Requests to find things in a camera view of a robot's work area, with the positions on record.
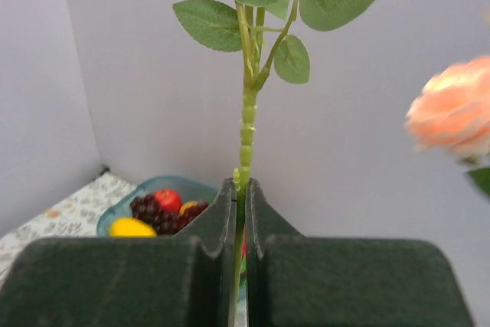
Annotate white rose stem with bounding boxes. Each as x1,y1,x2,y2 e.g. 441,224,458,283
171,0,387,301

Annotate yellow mango left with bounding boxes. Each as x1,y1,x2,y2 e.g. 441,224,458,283
109,217,157,237

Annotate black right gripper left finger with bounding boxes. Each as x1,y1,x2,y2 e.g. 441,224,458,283
1,180,237,326

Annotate teal plastic fruit basket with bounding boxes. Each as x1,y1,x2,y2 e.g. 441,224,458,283
96,175,218,237

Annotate red apple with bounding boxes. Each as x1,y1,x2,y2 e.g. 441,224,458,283
154,188,182,213

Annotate floral tablecloth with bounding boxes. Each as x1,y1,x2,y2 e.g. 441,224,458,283
1,173,136,283

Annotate dark red grape bunch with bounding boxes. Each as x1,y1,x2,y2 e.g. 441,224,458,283
129,194,210,235

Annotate peach rose stem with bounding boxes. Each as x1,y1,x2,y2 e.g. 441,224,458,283
404,55,489,197

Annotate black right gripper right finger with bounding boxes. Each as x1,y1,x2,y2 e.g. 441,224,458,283
246,180,475,326

